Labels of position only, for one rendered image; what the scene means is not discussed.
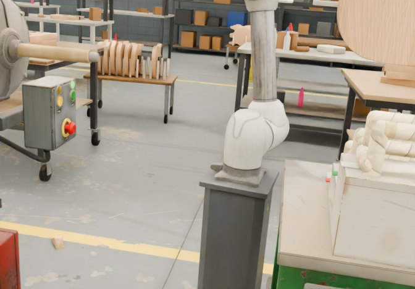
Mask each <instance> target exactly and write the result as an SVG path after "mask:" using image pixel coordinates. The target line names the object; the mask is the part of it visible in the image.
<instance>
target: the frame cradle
mask: <svg viewBox="0 0 415 289"><path fill-rule="evenodd" d="M367 150H368V147H366V146H363V145H362V144H361V145H359V146H358V147H357V148H356V157H357V160H358V164H359V167H360V169H361V170H362V171H363V172H368V171H370V170H371V168H372V166H371V163H370V162H369V160H368V159H367Z"/></svg>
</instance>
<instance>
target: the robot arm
mask: <svg viewBox="0 0 415 289"><path fill-rule="evenodd" d="M244 1H245V4H246V8H247V10H248V12H250V26H251V55H252V70H253V98H254V101H252V102H251V103H250V105H249V106H248V109H240V110H238V111H236V112H235V113H234V114H233V115H232V116H231V118H230V120H229V122H228V124H227V128H226V132H225V141H224V161H223V163H212V164H211V169H212V170H215V171H217V172H219V173H218V174H216V175H215V177H214V179H215V180H222V181H227V182H233V183H239V184H243V185H249V186H252V187H259V182H260V181H261V179H262V177H263V175H265V174H266V169H261V161H262V157H263V156H264V155H265V153H266V152H267V151H268V150H270V149H273V148H275V147H276V146H278V145H279V144H280V143H281V142H283V141H284V139H285V138H286V137H287V135H288V132H289V121H288V118H287V116H286V114H285V110H284V107H283V104H282V103H281V102H280V101H279V100H278V99H277V82H276V62H275V25H274V11H275V10H276V8H277V6H278V2H279V0H244Z"/></svg>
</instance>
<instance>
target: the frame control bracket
mask: <svg viewBox="0 0 415 289"><path fill-rule="evenodd" d="M21 122H23V105H20V106H17V107H15V108H12V109H9V110H8V111H5V112H2V113H0V131H4V130H6V129H8V128H11V127H13V126H14V125H17V124H19V123H21Z"/></svg>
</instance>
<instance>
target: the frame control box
mask: <svg viewBox="0 0 415 289"><path fill-rule="evenodd" d="M71 80H73V81H74V82H75V87H74V89H71V88H70V82H71ZM58 85H60V86H61V88H62V91H61V94H59V95H58V94H57V93H56V88H57V86H58ZM72 91H74V92H75V94H76V81H75V79H74V78H67V77H55V76H47V77H43V78H39V79H37V80H33V81H30V82H27V83H24V84H22V100H23V127H24V142H25V147H26V148H34V149H43V152H45V155H46V158H42V157H39V156H37V155H36V154H33V153H31V152H29V151H28V150H26V149H24V148H23V147H21V146H19V145H17V144H15V143H14V142H12V141H11V140H8V139H7V138H4V137H3V136H1V135H0V141H1V142H3V143H5V144H6V145H8V146H10V147H12V148H14V149H16V150H17V151H19V152H21V153H22V154H24V155H26V156H28V157H30V158H32V159H34V160H36V161H38V162H41V163H47V162H49V161H50V158H51V153H50V151H54V150H55V149H57V148H58V147H60V146H62V145H63V144H65V143H66V142H68V141H70V140H71V139H72V138H75V136H76V131H75V133H74V134H73V135H69V133H68V131H65V125H68V124H69V123H70V122H74V123H75V125H76V97H75V99H74V100H72V99H71V94H72ZM59 97H62V106H58V105H57V100H58V98H59Z"/></svg>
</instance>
